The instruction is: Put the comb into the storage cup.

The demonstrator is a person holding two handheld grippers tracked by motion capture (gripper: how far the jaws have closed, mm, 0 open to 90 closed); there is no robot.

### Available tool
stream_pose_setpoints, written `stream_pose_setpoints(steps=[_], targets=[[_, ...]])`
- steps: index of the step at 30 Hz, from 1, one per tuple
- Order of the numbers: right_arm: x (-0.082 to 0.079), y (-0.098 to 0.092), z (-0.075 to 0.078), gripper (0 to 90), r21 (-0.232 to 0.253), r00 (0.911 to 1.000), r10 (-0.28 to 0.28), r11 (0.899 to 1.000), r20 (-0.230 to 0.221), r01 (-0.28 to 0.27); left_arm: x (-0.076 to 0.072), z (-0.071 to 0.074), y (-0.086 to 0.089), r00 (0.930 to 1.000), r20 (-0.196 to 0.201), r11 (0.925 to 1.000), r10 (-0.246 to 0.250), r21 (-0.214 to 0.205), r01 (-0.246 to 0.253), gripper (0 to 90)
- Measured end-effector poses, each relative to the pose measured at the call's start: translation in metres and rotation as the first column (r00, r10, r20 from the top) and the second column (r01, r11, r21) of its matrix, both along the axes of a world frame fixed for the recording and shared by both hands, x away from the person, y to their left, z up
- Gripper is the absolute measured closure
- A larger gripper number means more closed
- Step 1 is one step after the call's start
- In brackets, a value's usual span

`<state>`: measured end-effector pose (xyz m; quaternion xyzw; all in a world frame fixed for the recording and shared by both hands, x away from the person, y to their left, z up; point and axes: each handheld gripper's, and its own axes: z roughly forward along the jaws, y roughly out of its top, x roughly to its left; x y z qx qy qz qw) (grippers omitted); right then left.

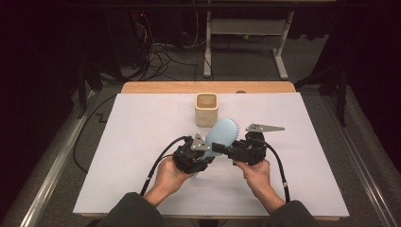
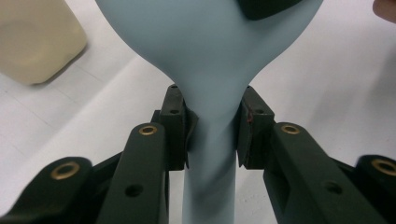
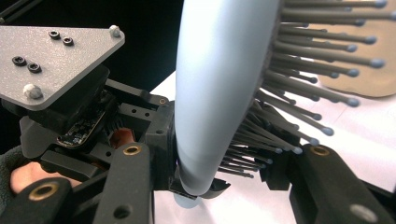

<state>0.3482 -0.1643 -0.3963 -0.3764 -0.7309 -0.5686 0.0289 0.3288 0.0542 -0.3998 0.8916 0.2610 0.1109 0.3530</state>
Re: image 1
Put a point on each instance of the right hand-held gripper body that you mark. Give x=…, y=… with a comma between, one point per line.
x=249, y=151

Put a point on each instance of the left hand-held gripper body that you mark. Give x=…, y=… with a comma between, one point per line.
x=186, y=157

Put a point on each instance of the light blue hairbrush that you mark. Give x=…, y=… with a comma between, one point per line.
x=222, y=134

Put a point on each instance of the beige square cup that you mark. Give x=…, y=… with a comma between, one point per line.
x=206, y=118

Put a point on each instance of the person's left hand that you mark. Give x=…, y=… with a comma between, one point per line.
x=170, y=178

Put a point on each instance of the person's right hand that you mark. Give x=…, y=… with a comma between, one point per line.
x=257, y=176

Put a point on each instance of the white paper sheet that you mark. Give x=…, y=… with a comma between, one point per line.
x=126, y=142

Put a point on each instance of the black metal stand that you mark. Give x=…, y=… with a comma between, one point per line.
x=341, y=101
x=82, y=94

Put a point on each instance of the small yellow-green ball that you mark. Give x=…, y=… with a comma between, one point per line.
x=245, y=37

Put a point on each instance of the dark computer tower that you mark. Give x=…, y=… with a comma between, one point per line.
x=126, y=41

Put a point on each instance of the aluminium floor rail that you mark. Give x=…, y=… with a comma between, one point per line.
x=348, y=142
x=54, y=170

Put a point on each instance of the white metal desk frame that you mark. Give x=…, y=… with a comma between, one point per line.
x=246, y=26

